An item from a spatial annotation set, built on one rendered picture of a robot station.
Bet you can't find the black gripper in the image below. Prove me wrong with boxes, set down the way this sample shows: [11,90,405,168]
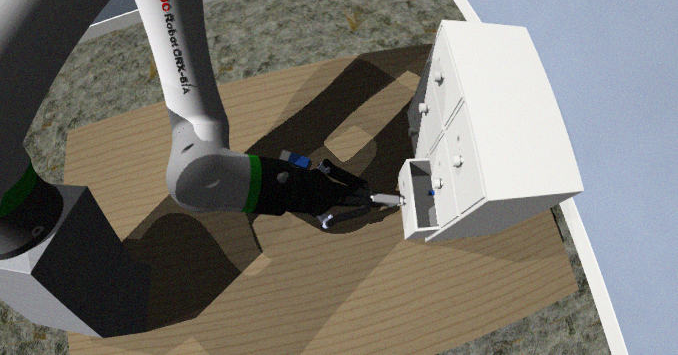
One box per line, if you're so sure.
[286,159,400,230]

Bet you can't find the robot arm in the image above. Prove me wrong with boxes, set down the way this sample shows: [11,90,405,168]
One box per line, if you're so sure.
[0,0,294,260]

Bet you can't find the blue and white eraser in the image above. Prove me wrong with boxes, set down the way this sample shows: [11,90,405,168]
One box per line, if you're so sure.
[279,150,310,169]

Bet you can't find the white chest of drawers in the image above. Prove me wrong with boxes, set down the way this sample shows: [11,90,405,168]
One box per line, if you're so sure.
[407,20,584,242]

